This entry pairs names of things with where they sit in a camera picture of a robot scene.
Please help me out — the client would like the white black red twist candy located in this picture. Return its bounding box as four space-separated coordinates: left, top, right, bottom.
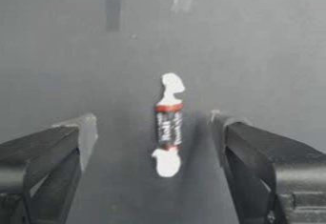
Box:
150 71 187 178

